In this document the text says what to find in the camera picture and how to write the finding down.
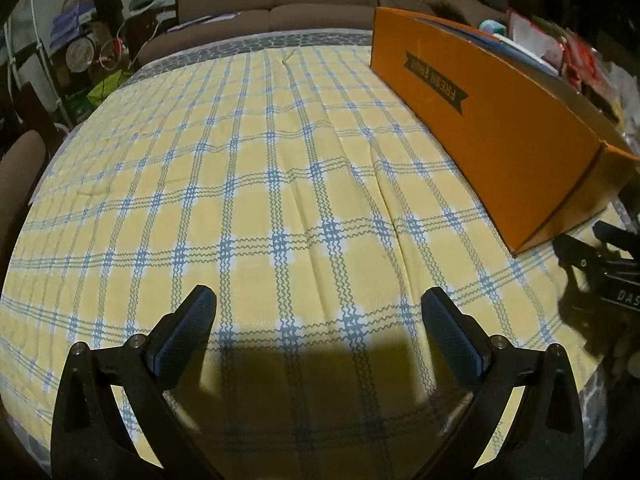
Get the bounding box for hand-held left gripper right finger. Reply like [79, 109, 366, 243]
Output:
[420, 287, 586, 480]

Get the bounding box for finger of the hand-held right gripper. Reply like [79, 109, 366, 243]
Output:
[592, 220, 640, 256]
[552, 234, 608, 281]

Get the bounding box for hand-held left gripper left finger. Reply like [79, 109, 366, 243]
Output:
[50, 285, 221, 480]

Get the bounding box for orange cardboard box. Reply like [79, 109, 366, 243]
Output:
[370, 6, 640, 256]

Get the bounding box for yellow checked tablecloth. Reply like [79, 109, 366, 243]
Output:
[0, 45, 616, 480]

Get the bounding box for pile of snack packets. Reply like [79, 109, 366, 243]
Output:
[510, 10, 640, 126]

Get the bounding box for green bag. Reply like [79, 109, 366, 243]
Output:
[87, 72, 126, 106]

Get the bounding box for round tin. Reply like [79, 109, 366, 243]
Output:
[66, 37, 96, 73]

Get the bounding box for papers on sofa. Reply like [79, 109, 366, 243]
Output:
[185, 12, 241, 26]

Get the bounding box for white coat stand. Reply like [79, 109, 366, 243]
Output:
[5, 0, 66, 111]

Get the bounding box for purple boxes stack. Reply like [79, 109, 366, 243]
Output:
[50, 2, 96, 48]

